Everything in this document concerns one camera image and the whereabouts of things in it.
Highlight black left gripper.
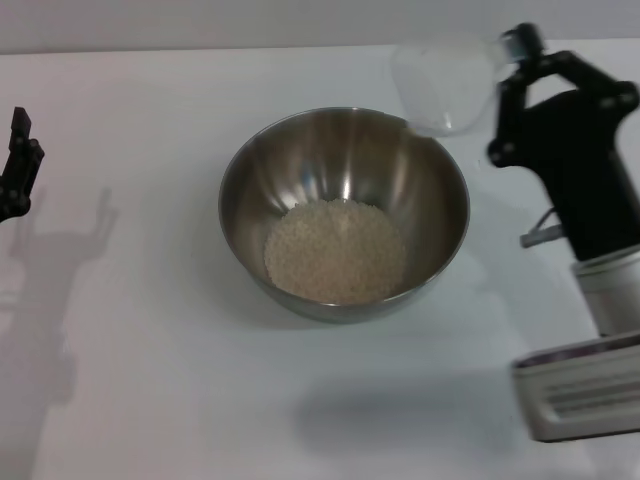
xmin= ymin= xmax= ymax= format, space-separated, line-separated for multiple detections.
xmin=0 ymin=105 xmax=47 ymax=224

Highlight clear plastic measuring cup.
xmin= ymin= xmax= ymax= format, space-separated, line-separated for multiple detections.
xmin=389 ymin=31 xmax=507 ymax=139

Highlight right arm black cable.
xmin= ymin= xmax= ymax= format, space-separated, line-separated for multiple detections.
xmin=519 ymin=205 xmax=565 ymax=249

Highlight white rice grains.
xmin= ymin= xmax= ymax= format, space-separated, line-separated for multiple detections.
xmin=263 ymin=197 xmax=408 ymax=305

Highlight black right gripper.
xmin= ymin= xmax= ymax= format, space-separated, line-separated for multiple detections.
xmin=486 ymin=21 xmax=640 ymax=263

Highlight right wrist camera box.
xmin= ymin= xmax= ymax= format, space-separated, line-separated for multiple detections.
xmin=510 ymin=336 xmax=640 ymax=444

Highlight stainless steel mixing bowl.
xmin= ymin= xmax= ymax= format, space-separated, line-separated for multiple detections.
xmin=218 ymin=105 xmax=471 ymax=324

